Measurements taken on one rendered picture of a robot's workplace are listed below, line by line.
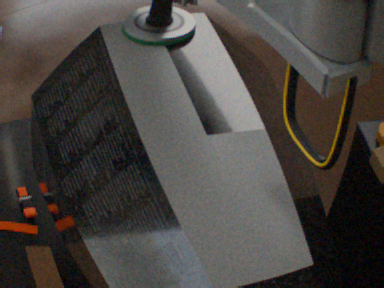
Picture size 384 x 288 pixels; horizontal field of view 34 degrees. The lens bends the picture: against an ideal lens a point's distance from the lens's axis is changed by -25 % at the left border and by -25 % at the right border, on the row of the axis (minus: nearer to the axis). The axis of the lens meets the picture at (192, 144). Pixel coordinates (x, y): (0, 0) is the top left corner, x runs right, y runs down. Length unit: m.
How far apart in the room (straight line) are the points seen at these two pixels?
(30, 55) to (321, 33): 2.31
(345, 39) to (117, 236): 0.75
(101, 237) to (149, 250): 0.16
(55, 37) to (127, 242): 2.06
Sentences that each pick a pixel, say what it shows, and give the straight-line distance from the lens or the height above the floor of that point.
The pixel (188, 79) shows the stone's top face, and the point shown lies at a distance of 1.94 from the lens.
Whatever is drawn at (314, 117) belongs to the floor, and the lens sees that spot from 3.25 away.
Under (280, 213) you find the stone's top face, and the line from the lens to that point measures 1.66.
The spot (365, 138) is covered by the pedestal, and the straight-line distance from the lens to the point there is 2.08.
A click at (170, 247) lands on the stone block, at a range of 1.60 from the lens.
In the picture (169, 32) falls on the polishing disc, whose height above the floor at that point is 0.85.
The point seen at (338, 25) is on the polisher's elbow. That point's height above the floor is 1.36.
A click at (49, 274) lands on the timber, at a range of 2.31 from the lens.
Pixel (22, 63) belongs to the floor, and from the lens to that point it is 3.43.
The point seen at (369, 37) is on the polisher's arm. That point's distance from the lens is 1.43.
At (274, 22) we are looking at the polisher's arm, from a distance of 1.50.
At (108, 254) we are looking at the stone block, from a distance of 1.71.
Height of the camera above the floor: 2.03
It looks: 43 degrees down
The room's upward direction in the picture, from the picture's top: 9 degrees clockwise
